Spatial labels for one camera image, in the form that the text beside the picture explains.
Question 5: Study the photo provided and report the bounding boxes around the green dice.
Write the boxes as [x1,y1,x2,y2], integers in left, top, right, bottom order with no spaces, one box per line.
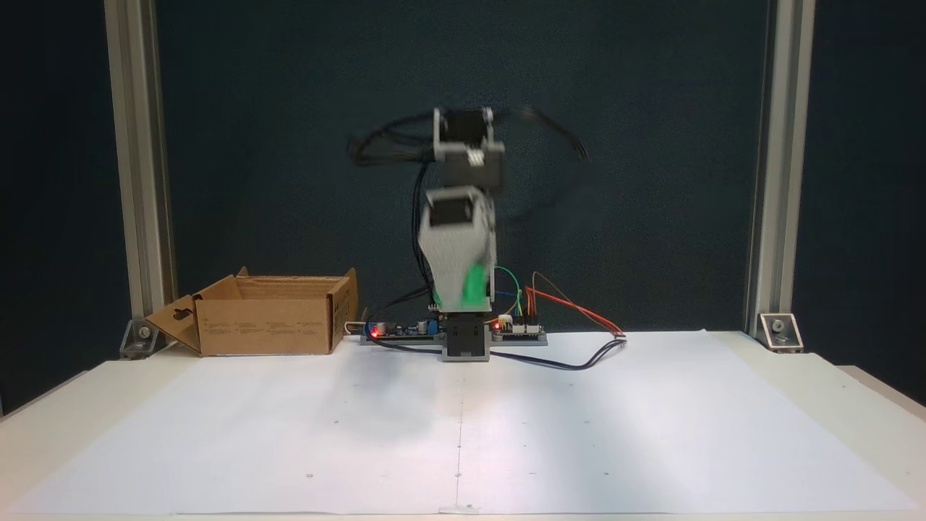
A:
[462,262,494,306]

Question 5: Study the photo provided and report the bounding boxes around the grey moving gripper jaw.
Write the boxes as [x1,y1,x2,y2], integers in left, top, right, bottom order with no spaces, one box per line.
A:
[420,228,487,310]

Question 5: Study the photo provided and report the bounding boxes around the aluminium corner bracket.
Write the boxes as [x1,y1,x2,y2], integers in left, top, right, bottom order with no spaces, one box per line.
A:
[119,318,161,360]
[757,313,804,354]

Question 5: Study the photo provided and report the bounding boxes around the black servo cable loop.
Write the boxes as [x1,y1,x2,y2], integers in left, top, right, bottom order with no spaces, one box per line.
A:
[347,112,438,169]
[506,106,590,163]

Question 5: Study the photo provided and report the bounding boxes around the circuit board with blue capacitor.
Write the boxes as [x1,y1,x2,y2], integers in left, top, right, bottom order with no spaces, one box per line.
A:
[362,318,442,342]

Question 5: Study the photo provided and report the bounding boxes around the orange red wire bundle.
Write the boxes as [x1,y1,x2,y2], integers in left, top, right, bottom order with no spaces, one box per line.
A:
[522,284,627,341]

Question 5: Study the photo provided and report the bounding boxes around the brown cardboard box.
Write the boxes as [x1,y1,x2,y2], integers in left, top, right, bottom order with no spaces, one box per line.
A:
[145,267,360,357]

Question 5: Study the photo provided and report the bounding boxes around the small circuit board with pins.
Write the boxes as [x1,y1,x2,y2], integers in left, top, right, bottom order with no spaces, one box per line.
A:
[492,317,548,341]

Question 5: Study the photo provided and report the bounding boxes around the green jumper wire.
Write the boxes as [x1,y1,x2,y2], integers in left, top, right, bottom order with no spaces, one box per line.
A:
[495,266,524,321]

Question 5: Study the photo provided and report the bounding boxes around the aluminium frame post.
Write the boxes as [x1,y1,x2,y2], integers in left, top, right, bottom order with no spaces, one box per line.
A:
[103,0,178,341]
[745,0,816,335]

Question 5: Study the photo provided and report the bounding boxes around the black cable with white plug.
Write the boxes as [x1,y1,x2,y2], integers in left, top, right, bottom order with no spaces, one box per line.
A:
[362,329,629,372]

